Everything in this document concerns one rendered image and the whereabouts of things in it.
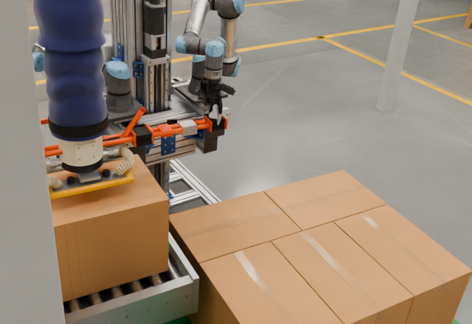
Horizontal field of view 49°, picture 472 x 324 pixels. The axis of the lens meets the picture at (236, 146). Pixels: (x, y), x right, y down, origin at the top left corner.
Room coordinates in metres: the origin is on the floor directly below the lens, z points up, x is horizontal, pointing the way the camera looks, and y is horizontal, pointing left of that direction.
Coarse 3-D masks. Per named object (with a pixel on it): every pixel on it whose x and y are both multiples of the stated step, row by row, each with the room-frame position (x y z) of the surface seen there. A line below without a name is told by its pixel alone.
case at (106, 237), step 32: (96, 192) 1.79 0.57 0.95; (128, 192) 1.81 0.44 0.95; (160, 192) 1.83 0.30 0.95; (64, 224) 1.57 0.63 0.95; (96, 224) 1.63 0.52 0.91; (128, 224) 1.69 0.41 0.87; (160, 224) 1.77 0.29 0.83; (64, 256) 1.56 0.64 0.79; (96, 256) 1.62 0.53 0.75; (128, 256) 1.69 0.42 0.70; (160, 256) 1.77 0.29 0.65; (64, 288) 1.55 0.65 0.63; (96, 288) 1.62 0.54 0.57
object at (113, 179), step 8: (72, 176) 1.69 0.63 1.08; (104, 176) 1.74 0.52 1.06; (112, 176) 1.75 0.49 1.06; (120, 176) 1.76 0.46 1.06; (128, 176) 1.77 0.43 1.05; (64, 184) 1.67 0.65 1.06; (72, 184) 1.68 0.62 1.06; (80, 184) 1.68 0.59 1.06; (88, 184) 1.69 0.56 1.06; (96, 184) 1.70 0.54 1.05; (104, 184) 1.70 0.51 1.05; (112, 184) 1.72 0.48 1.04; (120, 184) 1.74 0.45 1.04; (56, 192) 1.62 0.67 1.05; (64, 192) 1.63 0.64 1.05; (72, 192) 1.64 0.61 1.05; (80, 192) 1.65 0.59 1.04
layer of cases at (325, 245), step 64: (320, 192) 2.54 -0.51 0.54; (192, 256) 1.91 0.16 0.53; (256, 256) 1.94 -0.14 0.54; (320, 256) 1.98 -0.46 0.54; (384, 256) 2.02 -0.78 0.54; (448, 256) 2.06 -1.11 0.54; (256, 320) 1.54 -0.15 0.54; (320, 320) 1.57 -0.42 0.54; (384, 320) 1.68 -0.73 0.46; (448, 320) 1.95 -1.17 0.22
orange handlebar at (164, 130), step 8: (200, 120) 2.09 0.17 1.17; (152, 128) 1.98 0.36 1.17; (160, 128) 1.98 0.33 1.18; (168, 128) 1.98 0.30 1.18; (176, 128) 2.03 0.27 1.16; (200, 128) 2.04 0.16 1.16; (104, 136) 1.87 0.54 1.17; (112, 136) 1.88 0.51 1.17; (128, 136) 1.91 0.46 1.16; (104, 144) 1.82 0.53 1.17; (112, 144) 1.84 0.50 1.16; (48, 152) 1.72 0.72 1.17; (56, 152) 1.73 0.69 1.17
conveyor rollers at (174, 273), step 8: (168, 272) 1.79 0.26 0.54; (176, 272) 1.78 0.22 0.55; (136, 280) 1.71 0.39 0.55; (152, 280) 1.72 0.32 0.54; (160, 280) 1.72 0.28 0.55; (112, 288) 1.65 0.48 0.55; (120, 288) 1.66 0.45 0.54; (136, 288) 1.66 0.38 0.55; (88, 296) 1.61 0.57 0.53; (96, 296) 1.60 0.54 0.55; (112, 296) 1.62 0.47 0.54; (120, 296) 1.61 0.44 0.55; (72, 304) 1.54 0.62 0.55; (80, 304) 1.56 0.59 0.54
